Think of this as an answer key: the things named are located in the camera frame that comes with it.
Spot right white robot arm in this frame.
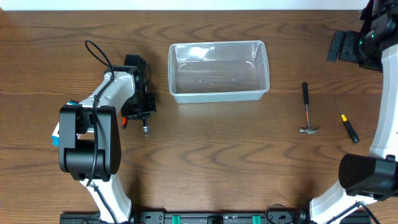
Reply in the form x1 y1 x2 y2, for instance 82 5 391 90
295 0 397 223

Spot black yellow screwdriver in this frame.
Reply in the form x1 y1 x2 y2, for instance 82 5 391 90
335 102 359 144

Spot blue white product box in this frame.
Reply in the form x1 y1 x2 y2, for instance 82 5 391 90
52 101 78 147

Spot silver wrench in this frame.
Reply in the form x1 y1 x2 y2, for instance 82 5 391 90
142 118 149 137

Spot clear plastic container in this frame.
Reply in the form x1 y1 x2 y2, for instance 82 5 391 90
168 40 271 104

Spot small claw hammer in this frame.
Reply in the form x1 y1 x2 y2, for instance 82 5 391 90
299 82 318 134

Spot black mounting rail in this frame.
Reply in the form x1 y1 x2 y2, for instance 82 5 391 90
59 210 372 224

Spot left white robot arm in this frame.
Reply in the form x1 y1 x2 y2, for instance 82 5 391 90
53 62 155 223

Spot red handled pliers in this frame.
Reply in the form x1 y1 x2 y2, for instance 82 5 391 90
121 117 127 129

